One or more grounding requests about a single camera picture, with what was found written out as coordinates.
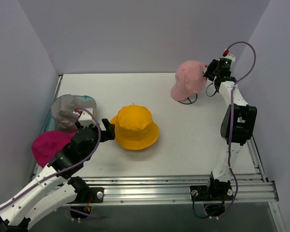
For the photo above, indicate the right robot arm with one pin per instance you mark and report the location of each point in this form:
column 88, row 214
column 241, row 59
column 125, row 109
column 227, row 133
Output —
column 237, row 125

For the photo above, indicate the aluminium front rail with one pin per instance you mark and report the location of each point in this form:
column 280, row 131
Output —
column 175, row 189

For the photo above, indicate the magenta baseball cap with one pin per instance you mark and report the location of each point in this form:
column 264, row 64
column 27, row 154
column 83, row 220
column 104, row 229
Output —
column 48, row 144

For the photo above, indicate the teal plastic tray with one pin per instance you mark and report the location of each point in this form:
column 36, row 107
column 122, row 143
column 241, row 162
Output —
column 87, row 99

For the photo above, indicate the light pink baseball cap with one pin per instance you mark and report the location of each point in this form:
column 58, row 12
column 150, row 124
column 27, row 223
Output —
column 189, row 80

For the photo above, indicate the black wire hat stand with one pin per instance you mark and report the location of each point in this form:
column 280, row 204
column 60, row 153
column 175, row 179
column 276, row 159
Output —
column 189, row 100

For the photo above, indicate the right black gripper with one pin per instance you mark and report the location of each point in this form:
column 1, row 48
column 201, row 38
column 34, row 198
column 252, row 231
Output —
column 210, row 70

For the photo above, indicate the yellow bucket hat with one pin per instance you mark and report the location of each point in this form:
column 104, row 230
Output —
column 135, row 128

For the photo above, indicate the grey bucket hat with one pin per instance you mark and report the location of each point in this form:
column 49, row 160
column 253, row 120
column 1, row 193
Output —
column 65, row 113

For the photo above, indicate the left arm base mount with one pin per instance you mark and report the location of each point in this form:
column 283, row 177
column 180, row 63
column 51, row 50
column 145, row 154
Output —
column 84, row 201

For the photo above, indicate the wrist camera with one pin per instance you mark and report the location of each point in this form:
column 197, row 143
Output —
column 84, row 118
column 227, row 54

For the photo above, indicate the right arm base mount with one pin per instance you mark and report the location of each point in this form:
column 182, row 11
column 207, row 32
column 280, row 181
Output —
column 214, row 196

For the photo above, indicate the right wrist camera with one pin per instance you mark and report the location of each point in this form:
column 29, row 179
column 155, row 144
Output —
column 227, row 54

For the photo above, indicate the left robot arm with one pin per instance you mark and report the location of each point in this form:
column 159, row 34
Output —
column 62, row 155

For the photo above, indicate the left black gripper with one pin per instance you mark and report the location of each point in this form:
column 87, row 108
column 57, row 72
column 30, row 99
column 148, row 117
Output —
column 104, row 135

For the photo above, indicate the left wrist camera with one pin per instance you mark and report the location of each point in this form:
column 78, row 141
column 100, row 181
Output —
column 84, row 118

